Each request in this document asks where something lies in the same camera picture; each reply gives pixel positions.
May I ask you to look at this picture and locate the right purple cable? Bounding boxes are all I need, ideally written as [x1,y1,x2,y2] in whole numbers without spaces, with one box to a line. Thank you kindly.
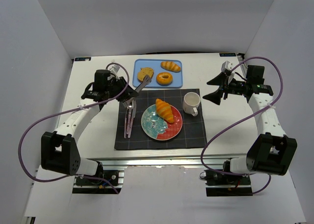
[200,56,285,194]

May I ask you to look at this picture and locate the purple cable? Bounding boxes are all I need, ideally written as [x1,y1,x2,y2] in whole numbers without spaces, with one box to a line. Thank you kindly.
[200,56,285,194]
[18,62,130,194]

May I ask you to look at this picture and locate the orange donut bread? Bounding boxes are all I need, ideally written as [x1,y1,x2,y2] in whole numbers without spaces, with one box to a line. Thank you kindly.
[156,72,173,85]

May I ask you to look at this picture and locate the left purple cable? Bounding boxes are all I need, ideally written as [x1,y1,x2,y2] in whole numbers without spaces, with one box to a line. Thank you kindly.
[18,62,130,194]

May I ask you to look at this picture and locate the small striped croissant bread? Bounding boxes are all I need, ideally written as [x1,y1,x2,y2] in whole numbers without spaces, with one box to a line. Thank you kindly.
[160,61,181,73]

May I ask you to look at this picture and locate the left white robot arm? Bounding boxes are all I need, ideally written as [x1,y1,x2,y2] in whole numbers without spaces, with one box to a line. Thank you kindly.
[41,70,141,178]

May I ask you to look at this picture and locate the blue table sticker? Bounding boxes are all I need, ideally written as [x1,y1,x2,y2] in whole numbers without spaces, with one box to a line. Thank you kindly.
[219,52,237,57]
[74,57,91,62]

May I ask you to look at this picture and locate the right blue table sticker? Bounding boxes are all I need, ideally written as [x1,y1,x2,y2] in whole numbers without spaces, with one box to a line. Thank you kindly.
[219,52,237,57]

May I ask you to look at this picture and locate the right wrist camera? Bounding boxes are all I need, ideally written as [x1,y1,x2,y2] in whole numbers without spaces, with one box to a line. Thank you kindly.
[221,61,233,76]

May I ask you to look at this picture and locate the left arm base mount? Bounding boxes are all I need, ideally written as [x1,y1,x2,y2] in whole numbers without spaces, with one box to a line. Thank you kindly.
[72,162,123,195]

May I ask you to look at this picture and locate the dark checked placemat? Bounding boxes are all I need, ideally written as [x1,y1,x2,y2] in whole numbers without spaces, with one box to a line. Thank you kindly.
[114,89,207,150]

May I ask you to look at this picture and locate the blue plastic tray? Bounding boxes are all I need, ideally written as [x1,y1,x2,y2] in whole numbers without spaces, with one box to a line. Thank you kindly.
[132,59,183,89]

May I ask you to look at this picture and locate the brown bread slice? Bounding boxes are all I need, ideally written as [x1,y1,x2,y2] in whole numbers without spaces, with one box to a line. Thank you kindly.
[137,67,154,82]

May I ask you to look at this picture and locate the left blue table sticker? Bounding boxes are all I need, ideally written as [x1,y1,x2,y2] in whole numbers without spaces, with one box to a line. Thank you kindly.
[74,57,91,62]

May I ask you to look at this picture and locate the metal tongs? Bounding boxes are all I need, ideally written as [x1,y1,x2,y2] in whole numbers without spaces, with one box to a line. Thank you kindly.
[123,75,151,108]

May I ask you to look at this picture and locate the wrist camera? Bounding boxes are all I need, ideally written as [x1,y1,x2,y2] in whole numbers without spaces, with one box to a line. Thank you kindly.
[221,61,233,76]
[106,63,120,78]

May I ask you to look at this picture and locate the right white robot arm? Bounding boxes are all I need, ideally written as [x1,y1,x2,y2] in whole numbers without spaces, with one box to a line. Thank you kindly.
[203,61,297,175]

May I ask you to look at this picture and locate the red and teal plate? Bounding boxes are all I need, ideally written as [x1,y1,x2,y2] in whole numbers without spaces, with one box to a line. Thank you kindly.
[140,104,183,141]

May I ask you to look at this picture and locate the white ceramic mug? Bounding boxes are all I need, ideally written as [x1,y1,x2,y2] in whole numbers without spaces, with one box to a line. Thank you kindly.
[183,92,201,117]

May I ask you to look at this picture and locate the aluminium frame rail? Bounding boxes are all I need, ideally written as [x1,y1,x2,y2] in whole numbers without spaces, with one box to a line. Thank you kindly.
[31,154,248,185]

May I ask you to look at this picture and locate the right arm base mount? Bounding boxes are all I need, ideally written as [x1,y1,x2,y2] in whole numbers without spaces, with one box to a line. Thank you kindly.
[199,170,253,197]

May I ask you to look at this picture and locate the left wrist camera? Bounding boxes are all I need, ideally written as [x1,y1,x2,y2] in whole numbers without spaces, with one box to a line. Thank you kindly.
[106,63,120,78]

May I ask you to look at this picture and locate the large striped croissant bread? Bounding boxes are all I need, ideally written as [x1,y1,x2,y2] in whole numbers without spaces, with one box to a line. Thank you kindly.
[155,99,174,124]

